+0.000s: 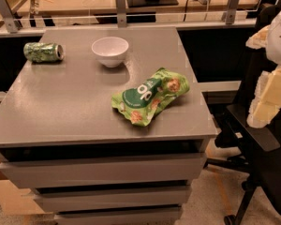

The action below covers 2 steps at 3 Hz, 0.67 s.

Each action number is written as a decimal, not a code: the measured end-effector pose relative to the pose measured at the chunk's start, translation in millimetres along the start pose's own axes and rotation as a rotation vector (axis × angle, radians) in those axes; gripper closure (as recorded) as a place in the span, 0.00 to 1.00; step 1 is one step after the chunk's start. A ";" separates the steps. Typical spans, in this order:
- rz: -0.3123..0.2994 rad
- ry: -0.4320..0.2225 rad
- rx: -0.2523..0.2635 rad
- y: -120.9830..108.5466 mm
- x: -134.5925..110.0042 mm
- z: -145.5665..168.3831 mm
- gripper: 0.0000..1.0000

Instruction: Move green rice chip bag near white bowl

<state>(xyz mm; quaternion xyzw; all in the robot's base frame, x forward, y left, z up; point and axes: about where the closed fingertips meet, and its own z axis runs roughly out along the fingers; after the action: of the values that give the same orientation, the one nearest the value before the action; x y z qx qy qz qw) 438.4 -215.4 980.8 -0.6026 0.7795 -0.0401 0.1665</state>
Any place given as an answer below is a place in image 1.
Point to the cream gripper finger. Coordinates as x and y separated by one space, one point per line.
259 39
267 101

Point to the green rice chip bag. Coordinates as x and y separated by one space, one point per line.
141 104

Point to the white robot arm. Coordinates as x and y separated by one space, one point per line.
273 47

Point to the white bowl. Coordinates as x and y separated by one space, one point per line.
110 51

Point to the black office chair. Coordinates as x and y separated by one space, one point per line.
260 147

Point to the bottom grey drawer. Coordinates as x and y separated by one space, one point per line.
121 217

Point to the grey drawer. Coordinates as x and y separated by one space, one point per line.
103 170
121 217
112 198

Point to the grey drawer cabinet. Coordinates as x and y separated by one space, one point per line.
63 111

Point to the green soda can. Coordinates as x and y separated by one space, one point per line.
40 52

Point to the wooden workbench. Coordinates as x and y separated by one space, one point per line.
94 7

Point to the middle grey drawer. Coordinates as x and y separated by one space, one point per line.
112 198

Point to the top grey drawer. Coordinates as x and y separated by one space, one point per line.
103 170

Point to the right metal bracket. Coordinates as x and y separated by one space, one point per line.
230 14

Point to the metal bracket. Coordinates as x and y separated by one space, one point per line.
121 13
12 26
230 14

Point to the middle metal bracket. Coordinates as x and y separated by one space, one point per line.
121 13

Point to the left metal bracket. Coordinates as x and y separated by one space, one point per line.
12 26

